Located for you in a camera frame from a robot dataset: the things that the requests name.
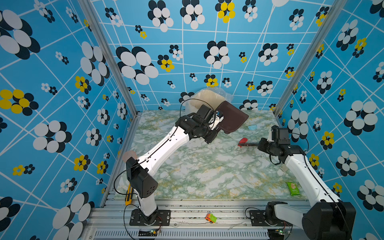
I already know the black pink hand brush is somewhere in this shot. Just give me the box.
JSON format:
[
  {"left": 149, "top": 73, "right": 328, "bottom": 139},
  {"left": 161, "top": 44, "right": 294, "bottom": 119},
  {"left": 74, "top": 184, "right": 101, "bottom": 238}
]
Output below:
[{"left": 238, "top": 142, "right": 259, "bottom": 148}]

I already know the black dustpan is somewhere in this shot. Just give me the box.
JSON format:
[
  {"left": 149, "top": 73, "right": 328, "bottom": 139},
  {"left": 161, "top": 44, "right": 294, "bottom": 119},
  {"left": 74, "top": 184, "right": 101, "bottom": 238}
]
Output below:
[{"left": 216, "top": 101, "right": 249, "bottom": 134}]

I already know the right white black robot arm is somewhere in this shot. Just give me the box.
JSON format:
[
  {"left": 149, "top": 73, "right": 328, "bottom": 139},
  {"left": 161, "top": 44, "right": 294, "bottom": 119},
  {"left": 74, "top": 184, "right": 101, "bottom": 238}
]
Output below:
[{"left": 258, "top": 126, "right": 356, "bottom": 240}]

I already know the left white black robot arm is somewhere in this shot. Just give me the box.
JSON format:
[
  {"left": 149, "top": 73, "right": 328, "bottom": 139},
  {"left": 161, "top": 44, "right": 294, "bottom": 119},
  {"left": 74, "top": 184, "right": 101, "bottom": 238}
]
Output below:
[{"left": 123, "top": 105, "right": 224, "bottom": 224}]

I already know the green packet right edge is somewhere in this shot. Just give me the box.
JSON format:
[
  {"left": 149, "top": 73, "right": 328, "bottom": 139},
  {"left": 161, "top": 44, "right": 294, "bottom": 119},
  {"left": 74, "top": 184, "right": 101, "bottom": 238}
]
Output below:
[{"left": 286, "top": 182, "right": 300, "bottom": 196}]

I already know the small green orange toy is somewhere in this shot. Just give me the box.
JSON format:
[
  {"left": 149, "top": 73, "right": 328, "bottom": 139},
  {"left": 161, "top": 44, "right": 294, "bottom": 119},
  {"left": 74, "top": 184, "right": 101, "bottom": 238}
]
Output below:
[{"left": 205, "top": 213, "right": 217, "bottom": 224}]

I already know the pink translucent cup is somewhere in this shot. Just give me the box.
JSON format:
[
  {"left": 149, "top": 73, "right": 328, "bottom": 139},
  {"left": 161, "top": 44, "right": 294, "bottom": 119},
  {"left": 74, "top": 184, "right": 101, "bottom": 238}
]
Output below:
[{"left": 122, "top": 151, "right": 138, "bottom": 163}]

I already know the yellow utility knife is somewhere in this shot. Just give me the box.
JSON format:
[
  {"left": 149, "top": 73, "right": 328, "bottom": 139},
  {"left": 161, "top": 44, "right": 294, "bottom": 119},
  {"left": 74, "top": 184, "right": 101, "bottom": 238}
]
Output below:
[{"left": 125, "top": 184, "right": 134, "bottom": 206}]

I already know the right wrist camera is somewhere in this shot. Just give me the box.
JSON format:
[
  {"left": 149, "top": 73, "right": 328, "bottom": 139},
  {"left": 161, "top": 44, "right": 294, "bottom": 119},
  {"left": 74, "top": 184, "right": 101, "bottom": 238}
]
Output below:
[{"left": 270, "top": 126, "right": 279, "bottom": 142}]

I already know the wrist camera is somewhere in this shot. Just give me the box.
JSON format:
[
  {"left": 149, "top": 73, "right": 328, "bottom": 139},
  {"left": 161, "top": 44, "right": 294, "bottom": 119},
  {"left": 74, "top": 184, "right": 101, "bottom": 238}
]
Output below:
[
  {"left": 270, "top": 126, "right": 279, "bottom": 142},
  {"left": 209, "top": 111, "right": 224, "bottom": 130}
]

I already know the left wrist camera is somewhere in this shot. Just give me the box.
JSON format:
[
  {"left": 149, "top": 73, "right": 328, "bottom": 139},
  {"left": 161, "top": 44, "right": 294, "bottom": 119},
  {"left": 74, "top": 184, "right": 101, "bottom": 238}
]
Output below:
[{"left": 209, "top": 111, "right": 224, "bottom": 130}]

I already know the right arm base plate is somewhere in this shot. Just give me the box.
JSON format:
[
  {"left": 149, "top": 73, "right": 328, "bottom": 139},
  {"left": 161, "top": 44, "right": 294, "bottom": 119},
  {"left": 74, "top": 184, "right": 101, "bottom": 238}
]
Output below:
[{"left": 249, "top": 210, "right": 269, "bottom": 227}]

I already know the aluminium frame rail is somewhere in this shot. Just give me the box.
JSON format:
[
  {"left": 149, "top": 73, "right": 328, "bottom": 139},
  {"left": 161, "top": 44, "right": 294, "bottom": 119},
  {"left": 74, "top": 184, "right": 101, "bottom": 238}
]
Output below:
[{"left": 81, "top": 199, "right": 308, "bottom": 240}]

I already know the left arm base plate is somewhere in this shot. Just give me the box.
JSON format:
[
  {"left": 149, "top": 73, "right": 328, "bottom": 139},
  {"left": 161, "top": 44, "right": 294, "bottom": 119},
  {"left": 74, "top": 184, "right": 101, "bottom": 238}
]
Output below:
[{"left": 129, "top": 209, "right": 171, "bottom": 226}]

